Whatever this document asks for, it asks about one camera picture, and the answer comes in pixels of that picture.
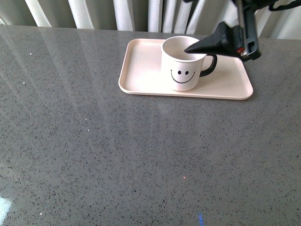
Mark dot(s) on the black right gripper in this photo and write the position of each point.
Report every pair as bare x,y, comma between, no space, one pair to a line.
224,39

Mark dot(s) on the white smiley mug black handle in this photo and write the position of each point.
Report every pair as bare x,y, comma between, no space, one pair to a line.
182,70

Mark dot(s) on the white pleated curtain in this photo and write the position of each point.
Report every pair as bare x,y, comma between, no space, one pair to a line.
167,16

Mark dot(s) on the pink rectangular plastic tray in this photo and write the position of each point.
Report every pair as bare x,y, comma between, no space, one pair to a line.
140,75

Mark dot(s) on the blue tape mark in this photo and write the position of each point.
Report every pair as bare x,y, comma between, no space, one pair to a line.
201,223

